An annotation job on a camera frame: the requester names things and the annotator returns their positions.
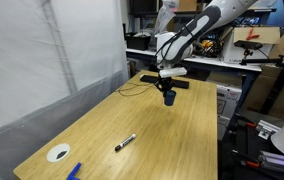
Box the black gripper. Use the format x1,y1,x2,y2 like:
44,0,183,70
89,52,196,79
154,76,178,95

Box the dark blue plastic cup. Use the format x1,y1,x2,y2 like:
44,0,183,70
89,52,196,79
162,89,178,107

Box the black keyboard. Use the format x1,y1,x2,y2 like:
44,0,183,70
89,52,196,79
139,73,190,90

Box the white workbench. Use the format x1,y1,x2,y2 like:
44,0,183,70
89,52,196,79
125,48,263,73

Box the black storage bin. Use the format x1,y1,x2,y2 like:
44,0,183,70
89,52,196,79
125,31,152,51

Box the orange and black tool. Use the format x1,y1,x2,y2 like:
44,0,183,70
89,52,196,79
200,39,216,50

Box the white printed carton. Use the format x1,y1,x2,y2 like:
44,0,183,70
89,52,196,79
216,83,243,141

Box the black and white marker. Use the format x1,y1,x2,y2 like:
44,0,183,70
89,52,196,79
114,133,137,152

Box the clear plastic bag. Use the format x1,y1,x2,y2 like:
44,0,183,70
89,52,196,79
148,0,180,52

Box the white box on workbench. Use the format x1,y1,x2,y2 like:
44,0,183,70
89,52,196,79
221,29,264,65

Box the red spring clamp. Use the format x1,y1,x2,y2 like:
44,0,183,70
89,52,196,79
246,27,261,41

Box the short aluminium extrusion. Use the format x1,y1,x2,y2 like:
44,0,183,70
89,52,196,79
254,119,282,140

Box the cardboard box with red clamp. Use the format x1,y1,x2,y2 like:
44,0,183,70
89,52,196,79
232,26,282,45

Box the large stacked cardboard boxes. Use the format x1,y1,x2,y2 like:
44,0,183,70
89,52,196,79
241,34,284,122

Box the blue plastic clamp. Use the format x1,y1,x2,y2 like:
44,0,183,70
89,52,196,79
65,162,83,180

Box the long aluminium extrusion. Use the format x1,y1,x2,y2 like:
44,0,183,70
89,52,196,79
257,150,284,177

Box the white translucent curtain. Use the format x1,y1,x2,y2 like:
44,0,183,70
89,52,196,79
0,0,130,180

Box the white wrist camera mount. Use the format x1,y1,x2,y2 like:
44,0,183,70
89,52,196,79
158,67,188,79

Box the thin dark cable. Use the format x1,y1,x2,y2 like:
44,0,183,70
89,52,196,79
116,80,165,98

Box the black clamp with orange handle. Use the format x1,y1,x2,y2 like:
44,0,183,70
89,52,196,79
233,113,257,129
231,149,262,169

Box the black stereo camera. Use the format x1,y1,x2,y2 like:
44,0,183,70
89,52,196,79
233,39,264,51

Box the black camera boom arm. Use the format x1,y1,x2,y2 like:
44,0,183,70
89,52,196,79
239,54,284,72

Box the black vertical stand post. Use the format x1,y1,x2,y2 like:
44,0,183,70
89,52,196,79
259,39,284,116

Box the white round cable grommet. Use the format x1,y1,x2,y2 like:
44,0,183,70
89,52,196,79
46,142,71,163

